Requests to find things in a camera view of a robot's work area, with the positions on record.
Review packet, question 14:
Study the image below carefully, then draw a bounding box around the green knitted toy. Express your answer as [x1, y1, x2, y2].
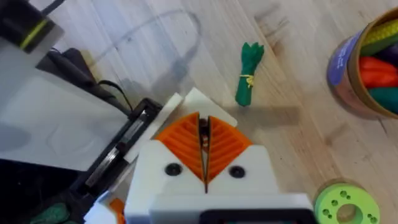
[29, 202, 71, 224]

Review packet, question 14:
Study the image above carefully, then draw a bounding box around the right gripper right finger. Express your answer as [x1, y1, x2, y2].
[206, 115, 280, 195]

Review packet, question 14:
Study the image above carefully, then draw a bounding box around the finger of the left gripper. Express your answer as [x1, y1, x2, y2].
[123, 86, 239, 163]
[83, 198, 126, 224]

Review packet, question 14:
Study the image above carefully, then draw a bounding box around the black left wrist plate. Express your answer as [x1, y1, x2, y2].
[0, 0, 65, 54]

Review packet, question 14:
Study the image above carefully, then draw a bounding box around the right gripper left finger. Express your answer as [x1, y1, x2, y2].
[123, 111, 207, 224]

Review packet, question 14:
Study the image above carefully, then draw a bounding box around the brown tub of toys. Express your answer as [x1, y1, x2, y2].
[326, 7, 398, 121]

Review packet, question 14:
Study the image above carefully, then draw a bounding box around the green vegetable toy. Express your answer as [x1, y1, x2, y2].
[234, 42, 266, 108]

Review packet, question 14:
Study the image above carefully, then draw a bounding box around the black cable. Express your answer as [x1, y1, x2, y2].
[40, 48, 134, 118]

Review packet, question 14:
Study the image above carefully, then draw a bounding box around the green disc with holes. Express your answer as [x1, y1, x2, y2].
[313, 182, 382, 224]

